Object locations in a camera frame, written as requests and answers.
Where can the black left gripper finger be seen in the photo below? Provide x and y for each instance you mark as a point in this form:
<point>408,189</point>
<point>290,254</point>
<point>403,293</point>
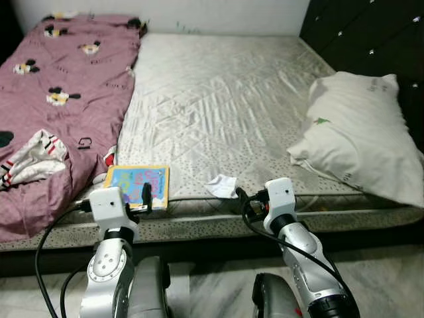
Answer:
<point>147,197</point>

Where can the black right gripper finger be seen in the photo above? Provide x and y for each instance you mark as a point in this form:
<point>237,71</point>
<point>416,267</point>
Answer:
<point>241,194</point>

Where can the colourful children's book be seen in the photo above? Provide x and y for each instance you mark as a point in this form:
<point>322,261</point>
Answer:
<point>129,182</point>

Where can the white pillow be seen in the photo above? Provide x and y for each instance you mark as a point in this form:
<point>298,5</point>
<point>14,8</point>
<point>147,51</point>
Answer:
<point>358,139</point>

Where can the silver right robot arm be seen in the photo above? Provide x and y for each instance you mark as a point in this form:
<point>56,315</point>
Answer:
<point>308,265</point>

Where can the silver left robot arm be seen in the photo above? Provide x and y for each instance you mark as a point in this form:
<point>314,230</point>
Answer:
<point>109,271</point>

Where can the dark bed base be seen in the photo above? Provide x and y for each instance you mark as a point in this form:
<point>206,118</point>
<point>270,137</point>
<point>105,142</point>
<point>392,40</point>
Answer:
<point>212,255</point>

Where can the white quilted mattress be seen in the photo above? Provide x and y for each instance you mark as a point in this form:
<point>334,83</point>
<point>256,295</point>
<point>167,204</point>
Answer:
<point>218,112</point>

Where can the white red striped garment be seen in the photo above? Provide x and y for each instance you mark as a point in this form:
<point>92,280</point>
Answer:
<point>33,159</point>

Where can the pink cartoon mouse blanket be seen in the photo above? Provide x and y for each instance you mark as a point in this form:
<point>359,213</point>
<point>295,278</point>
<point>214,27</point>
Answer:
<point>59,119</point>

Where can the black tufted headboard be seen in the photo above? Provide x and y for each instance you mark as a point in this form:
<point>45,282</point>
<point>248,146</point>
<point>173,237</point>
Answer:
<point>364,40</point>

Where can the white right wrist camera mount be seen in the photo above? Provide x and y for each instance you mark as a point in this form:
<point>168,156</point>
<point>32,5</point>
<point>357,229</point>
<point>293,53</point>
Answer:
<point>279,199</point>

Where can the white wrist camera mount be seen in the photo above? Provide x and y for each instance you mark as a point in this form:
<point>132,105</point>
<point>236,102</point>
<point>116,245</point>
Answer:
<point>109,205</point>
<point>279,199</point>

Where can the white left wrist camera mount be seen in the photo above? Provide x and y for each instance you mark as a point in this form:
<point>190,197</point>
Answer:
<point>109,205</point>

